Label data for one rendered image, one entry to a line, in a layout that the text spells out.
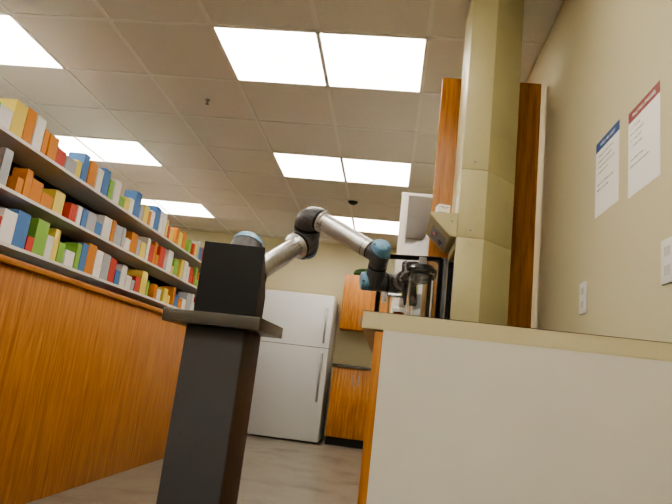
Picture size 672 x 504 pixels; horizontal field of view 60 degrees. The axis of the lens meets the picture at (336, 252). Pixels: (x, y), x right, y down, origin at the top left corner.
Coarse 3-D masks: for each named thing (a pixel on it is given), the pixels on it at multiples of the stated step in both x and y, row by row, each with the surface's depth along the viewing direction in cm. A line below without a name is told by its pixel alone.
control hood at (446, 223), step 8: (432, 216) 243; (440, 216) 242; (448, 216) 241; (456, 216) 241; (432, 224) 251; (440, 224) 241; (448, 224) 241; (456, 224) 240; (440, 232) 249; (448, 232) 240; (456, 232) 240; (432, 240) 271; (448, 240) 247; (448, 248) 260
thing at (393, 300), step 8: (392, 264) 274; (400, 264) 273; (432, 264) 269; (392, 272) 273; (392, 296) 271; (400, 296) 270; (384, 304) 271; (392, 304) 270; (400, 304) 269; (432, 304) 265; (392, 312) 269; (432, 312) 264
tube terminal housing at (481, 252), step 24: (456, 192) 258; (480, 192) 242; (504, 192) 251; (480, 216) 240; (504, 216) 249; (456, 240) 239; (480, 240) 238; (504, 240) 247; (456, 264) 237; (480, 264) 236; (504, 264) 246; (456, 288) 234; (480, 288) 234; (504, 288) 244; (456, 312) 232; (480, 312) 232; (504, 312) 243
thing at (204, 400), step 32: (192, 352) 186; (224, 352) 184; (256, 352) 200; (192, 384) 184; (224, 384) 182; (192, 416) 181; (224, 416) 180; (192, 448) 179; (224, 448) 178; (160, 480) 178; (192, 480) 177; (224, 480) 177
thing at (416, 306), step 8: (416, 272) 202; (424, 272) 201; (432, 272) 202; (408, 280) 204; (416, 280) 201; (424, 280) 200; (408, 288) 203; (416, 288) 200; (424, 288) 200; (408, 296) 202; (416, 296) 200; (424, 296) 199; (408, 304) 201; (416, 304) 199; (424, 304) 199; (408, 312) 200; (416, 312) 198; (424, 312) 198
